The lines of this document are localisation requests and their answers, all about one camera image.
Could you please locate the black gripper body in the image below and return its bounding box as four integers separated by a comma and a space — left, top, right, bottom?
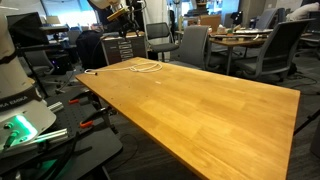
118, 15, 138, 30

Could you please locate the black box on stand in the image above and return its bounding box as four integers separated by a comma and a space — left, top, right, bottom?
6, 12, 43, 44

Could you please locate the black mesh office chair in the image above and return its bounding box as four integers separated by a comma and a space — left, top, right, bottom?
145, 22, 179, 63

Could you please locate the grey office chair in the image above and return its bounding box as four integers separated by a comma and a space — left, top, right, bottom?
254, 8, 279, 31
233, 18, 316, 81
168, 25, 212, 71

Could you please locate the black draped cloth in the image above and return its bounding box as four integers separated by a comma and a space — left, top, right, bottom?
75, 29, 108, 73

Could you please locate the grey drawer tool cabinet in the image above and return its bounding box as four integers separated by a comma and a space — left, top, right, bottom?
100, 31, 148, 66

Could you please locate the aluminium extrusion rail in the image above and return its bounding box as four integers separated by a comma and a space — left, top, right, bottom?
47, 101, 65, 114
33, 128, 69, 144

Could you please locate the orange handled black clamp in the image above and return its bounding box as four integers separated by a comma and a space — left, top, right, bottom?
79, 106, 118, 129
68, 89, 93, 105

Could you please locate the person in white shirt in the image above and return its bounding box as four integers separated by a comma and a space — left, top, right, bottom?
285, 2, 320, 23

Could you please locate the wooden office desk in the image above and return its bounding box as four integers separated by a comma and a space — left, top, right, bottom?
208, 28, 314, 76

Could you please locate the brown cardboard box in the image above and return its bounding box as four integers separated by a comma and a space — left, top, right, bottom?
199, 14, 223, 33

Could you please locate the black tripod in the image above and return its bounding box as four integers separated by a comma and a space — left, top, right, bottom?
293, 108, 320, 136

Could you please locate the black floor cable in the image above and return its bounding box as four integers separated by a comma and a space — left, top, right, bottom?
109, 133, 139, 171

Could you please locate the white rope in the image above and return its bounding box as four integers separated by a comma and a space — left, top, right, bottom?
84, 61, 164, 76

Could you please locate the black computer tower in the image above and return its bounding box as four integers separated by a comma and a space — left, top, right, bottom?
49, 53, 73, 76

